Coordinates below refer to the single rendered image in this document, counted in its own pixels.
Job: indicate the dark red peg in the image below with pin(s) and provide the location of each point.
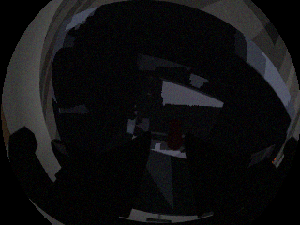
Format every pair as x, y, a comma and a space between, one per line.
174, 135

